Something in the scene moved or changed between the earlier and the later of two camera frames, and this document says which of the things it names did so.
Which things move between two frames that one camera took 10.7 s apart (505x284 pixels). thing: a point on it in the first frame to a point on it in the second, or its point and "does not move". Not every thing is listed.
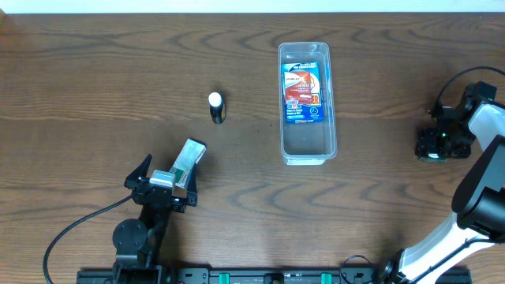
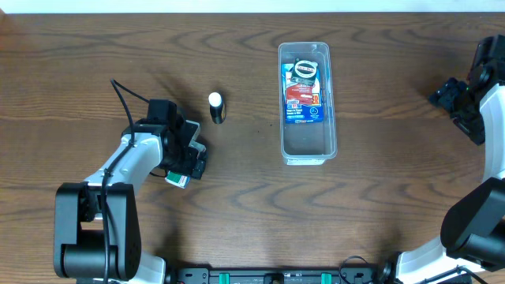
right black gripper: x=426 y=142 to x=448 y=95
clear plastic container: x=309 y=143 does not move
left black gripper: x=177 y=205 to x=192 y=159
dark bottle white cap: x=218 y=108 does not move
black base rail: x=274 y=275 does not move
